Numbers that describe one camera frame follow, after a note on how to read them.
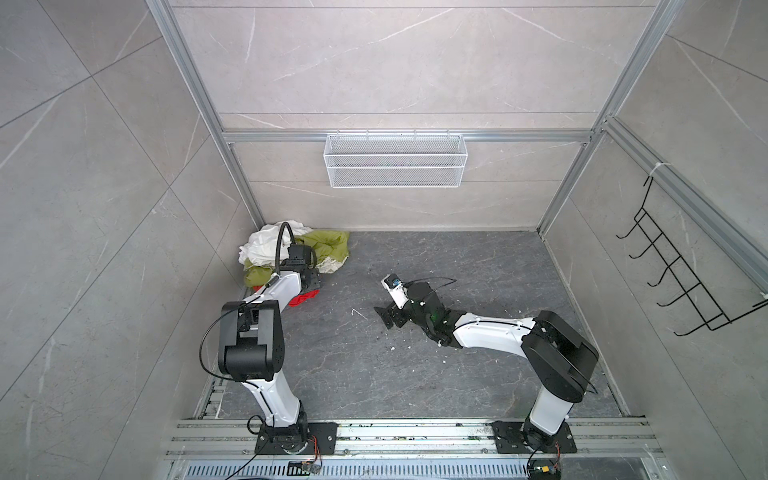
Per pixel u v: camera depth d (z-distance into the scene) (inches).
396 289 29.4
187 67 29.6
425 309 26.2
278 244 28.5
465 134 35.5
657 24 27.6
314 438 28.7
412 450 28.7
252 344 19.1
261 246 38.4
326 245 40.8
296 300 38.4
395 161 39.7
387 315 30.4
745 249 20.8
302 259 30.0
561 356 18.2
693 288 24.7
